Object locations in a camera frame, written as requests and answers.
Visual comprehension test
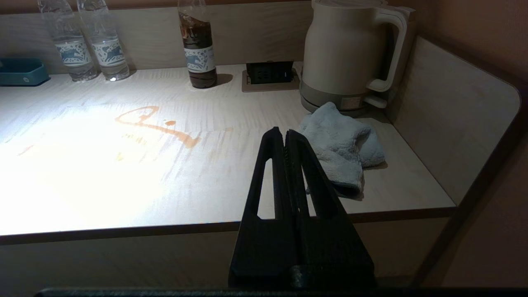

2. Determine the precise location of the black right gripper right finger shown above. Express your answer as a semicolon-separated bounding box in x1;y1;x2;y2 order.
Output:
285;130;376;288

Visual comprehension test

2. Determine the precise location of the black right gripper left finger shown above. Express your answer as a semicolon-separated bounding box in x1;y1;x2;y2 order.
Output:
229;127;296;288

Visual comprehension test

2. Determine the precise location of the light blue fluffy cloth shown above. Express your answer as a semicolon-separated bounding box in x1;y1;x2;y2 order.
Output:
298;102;386;200

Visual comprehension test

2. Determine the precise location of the brown liquid stain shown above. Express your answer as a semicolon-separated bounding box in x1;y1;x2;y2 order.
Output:
115;106;203;149

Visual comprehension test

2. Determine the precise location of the grey kettle base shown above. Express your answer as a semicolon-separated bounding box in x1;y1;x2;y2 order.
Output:
301;99;374;118

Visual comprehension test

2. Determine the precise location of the wooden table edge panel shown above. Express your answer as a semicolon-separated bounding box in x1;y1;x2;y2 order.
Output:
0;1;314;75
387;35;522;207

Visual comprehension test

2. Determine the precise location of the black recessed socket box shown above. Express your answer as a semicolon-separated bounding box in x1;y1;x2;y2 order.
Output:
242;61;301;93

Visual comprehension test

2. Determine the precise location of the cream electric kettle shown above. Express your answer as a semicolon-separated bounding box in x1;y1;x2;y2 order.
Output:
299;0;416;112

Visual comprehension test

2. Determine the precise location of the half-full dark drink bottle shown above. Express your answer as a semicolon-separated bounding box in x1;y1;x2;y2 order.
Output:
177;0;218;89

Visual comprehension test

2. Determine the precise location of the clear water bottle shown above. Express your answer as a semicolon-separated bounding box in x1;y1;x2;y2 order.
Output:
37;0;99;82
76;0;130;81

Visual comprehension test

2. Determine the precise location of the small blue tray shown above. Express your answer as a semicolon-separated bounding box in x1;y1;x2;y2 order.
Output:
0;58;51;87

